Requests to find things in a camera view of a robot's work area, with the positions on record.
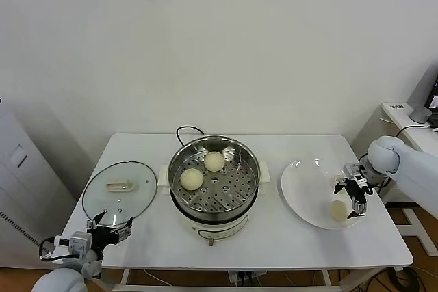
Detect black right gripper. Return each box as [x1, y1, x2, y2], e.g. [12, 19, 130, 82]
[333, 176, 372, 220]

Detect white round plate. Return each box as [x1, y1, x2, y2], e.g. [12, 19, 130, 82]
[281, 159, 365, 230]

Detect white steamed baozi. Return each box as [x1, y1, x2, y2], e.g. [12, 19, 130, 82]
[204, 150, 227, 172]
[180, 168, 205, 191]
[329, 200, 351, 222]

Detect white power strip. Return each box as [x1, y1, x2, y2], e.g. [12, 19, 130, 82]
[228, 270, 268, 287]

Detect black left camera cable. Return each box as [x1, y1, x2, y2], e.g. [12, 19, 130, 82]
[38, 239, 69, 261]

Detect white tall cabinet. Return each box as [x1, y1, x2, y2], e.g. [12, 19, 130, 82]
[0, 96, 79, 269]

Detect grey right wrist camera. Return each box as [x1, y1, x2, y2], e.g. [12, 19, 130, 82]
[344, 163, 363, 178]

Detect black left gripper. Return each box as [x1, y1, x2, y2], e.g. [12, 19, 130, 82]
[86, 211, 134, 258]

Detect black steamer power cable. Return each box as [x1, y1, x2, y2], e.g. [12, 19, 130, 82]
[176, 125, 206, 148]

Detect black cable with adapter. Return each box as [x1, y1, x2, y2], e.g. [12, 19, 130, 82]
[396, 124, 438, 140]

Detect stainless perforated steamer basket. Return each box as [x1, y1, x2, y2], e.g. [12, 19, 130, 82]
[169, 135, 263, 221]

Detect grey round desk gadget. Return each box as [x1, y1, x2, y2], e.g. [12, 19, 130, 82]
[409, 107, 432, 124]

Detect white table leg frame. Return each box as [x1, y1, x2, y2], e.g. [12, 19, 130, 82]
[111, 267, 335, 292]

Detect laptop with dark screen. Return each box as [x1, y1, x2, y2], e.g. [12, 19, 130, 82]
[424, 79, 438, 115]

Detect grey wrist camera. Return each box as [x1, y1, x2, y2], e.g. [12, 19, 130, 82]
[344, 163, 363, 178]
[54, 232, 93, 255]

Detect round glass pot lid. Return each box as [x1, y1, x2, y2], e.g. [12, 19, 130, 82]
[81, 160, 159, 222]

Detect cream electric steamer pot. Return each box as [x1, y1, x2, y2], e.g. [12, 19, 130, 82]
[157, 161, 273, 248]

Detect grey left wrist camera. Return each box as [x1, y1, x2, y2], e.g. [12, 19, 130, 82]
[54, 232, 93, 255]

